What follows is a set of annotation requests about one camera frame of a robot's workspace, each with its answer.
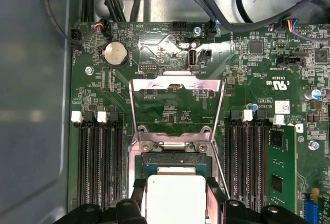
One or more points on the RAM slot white clip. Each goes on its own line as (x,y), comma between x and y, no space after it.
(277,119)
(247,115)
(76,117)
(101,117)

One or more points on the black PC case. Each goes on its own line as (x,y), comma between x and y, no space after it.
(31,79)

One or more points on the green RAM stick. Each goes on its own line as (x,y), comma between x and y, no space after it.
(282,162)

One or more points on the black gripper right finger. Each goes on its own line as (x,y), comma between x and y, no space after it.
(232,213)

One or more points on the blue board connector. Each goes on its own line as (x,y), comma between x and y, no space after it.
(310,208)

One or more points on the silver internal USB port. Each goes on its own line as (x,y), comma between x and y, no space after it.
(192,58)

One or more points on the green motherboard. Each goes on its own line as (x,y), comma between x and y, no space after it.
(245,79)

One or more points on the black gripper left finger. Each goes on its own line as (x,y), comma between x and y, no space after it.
(129,213)

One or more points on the silver CPU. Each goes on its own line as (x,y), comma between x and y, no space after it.
(175,198)

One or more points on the silver motherboard screw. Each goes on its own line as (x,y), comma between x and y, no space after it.
(89,70)
(197,31)
(313,145)

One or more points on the silver coin cell battery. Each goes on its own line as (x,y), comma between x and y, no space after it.
(116,52)

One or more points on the metal socket cover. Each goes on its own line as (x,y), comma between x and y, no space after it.
(149,84)

